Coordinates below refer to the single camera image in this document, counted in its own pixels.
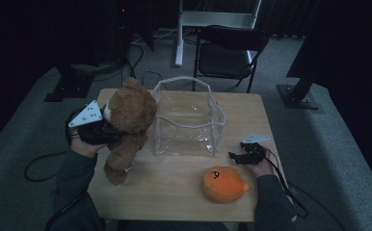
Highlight transparent bag with white trim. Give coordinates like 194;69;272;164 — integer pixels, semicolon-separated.
151;75;227;159

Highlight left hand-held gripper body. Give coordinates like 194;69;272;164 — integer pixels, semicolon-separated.
66;99;123;146

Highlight person's right hand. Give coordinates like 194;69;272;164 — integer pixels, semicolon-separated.
247;153;276;178

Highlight orange plush toy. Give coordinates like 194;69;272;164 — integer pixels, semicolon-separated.
200;166;251;204

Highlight black stand with square base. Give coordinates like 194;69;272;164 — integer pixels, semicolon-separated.
277;71;321;111

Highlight person's left hand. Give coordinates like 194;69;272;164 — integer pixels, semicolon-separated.
69;134;109;159

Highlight black cable loop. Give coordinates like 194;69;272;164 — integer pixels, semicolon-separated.
23;149;69;183

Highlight black floor cables bundle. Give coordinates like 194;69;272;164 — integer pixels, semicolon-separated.
92;41;163;91

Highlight hand-held gripper black cable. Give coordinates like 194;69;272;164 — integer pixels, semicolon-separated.
44;188;90;231
263;146;309;219

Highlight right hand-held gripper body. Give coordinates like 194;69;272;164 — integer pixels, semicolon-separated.
241;133;271;166

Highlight black folding chair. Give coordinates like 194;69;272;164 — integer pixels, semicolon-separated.
192;25;271;94

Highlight right hand-held gripper black cable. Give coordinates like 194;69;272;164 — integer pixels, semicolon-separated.
263;146;309;219

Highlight black stand with flat base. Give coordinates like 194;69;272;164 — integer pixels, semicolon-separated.
43;62;95;103

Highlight white metal stand frame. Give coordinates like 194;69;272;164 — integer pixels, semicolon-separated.
174;0;263;68

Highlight brown teddy bear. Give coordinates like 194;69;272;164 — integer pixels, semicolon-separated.
102;76;158;187

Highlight left hand-held gripper black cable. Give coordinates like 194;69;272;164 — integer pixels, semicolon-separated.
44;188;90;231

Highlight thin black floor cable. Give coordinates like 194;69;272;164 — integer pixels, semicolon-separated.
286;180;347;231

